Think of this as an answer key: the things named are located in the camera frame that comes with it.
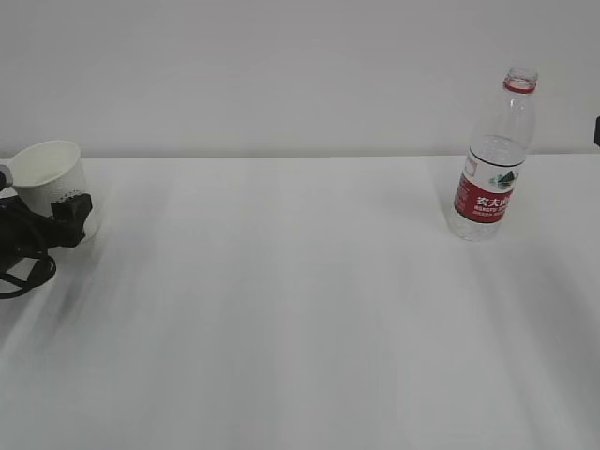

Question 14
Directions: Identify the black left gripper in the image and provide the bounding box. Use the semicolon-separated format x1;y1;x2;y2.
1;193;93;277

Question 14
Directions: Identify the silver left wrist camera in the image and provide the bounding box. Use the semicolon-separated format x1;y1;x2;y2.
0;164;13;190

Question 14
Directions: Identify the white paper cup green logo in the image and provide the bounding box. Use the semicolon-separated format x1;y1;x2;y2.
5;141;98;243

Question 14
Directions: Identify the clear water bottle red label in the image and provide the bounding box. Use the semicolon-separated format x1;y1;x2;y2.
448;67;538;241

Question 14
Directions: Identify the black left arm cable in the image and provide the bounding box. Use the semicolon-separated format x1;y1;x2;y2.
0;205;58;300

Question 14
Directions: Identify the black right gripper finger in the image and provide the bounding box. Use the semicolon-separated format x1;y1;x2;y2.
593;116;600;147

